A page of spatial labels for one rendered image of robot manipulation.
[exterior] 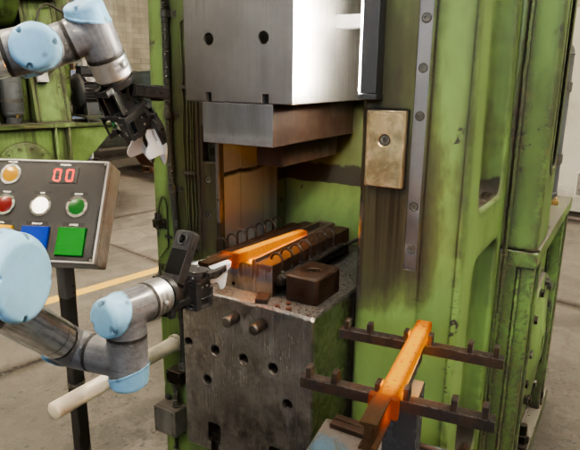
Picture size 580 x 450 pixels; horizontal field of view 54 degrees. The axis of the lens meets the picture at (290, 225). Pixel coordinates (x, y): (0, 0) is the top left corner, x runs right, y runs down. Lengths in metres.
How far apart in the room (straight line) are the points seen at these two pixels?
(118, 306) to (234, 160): 0.69
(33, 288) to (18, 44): 0.40
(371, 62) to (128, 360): 0.78
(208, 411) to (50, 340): 0.58
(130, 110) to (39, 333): 0.47
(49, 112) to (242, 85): 4.95
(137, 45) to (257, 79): 9.44
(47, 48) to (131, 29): 9.65
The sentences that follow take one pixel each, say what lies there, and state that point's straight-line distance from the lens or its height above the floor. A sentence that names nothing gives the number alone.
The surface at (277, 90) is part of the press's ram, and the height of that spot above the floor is 1.39.
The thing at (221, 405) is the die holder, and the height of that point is 0.61.
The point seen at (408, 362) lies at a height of 0.95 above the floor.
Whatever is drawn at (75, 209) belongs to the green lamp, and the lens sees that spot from 1.58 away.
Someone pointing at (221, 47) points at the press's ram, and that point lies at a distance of 1.35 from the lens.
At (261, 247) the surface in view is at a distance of 1.40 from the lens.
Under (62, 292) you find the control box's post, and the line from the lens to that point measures 1.76.
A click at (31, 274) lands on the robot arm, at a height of 1.18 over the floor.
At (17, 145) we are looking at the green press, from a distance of 6.05.
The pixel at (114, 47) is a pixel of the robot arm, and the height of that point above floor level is 1.47.
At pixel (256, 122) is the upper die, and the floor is 1.32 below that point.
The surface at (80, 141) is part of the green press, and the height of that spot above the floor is 0.72.
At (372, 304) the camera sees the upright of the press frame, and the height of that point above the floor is 0.89.
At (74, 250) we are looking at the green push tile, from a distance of 1.55.
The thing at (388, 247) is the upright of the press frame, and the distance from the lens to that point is 1.35.
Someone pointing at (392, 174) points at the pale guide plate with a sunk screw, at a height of 1.22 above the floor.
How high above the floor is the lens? 1.43
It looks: 15 degrees down
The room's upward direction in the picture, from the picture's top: 1 degrees clockwise
